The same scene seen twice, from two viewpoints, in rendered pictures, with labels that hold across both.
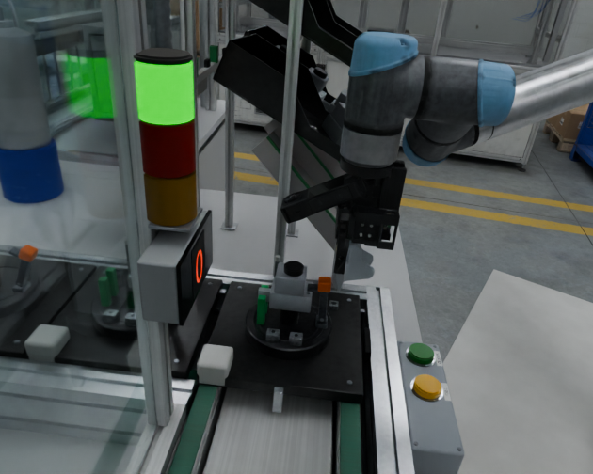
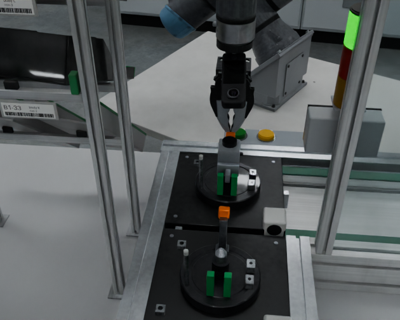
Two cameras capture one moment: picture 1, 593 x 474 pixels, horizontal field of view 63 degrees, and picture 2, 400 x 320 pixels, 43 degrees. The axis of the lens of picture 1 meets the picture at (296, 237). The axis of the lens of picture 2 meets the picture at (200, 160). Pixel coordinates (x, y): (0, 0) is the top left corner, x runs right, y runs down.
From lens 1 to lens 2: 106 cm
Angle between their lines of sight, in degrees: 71
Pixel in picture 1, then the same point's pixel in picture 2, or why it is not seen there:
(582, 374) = (203, 100)
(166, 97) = not seen: hidden behind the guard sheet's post
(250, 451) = (315, 220)
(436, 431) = (295, 138)
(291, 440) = (302, 203)
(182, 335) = (246, 244)
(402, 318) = (152, 159)
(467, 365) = (200, 138)
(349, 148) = (249, 34)
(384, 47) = not seen: outside the picture
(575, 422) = not seen: hidden behind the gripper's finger
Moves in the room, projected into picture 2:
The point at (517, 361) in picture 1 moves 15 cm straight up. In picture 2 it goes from (194, 119) to (194, 74)
